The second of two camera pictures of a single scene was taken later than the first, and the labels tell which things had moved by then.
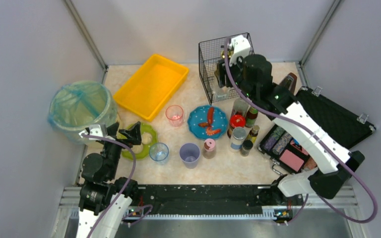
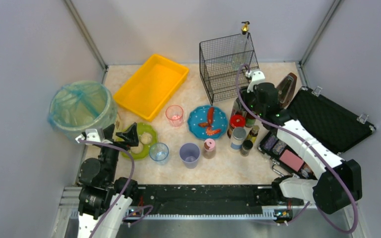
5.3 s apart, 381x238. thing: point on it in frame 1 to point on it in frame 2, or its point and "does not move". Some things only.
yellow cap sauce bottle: [251, 117] does not move
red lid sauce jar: [236, 121] does not move
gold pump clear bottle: [222, 76] to [245, 27]
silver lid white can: [238, 136] does not move
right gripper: [223, 70] to [270, 90]
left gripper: [122, 138] does not move
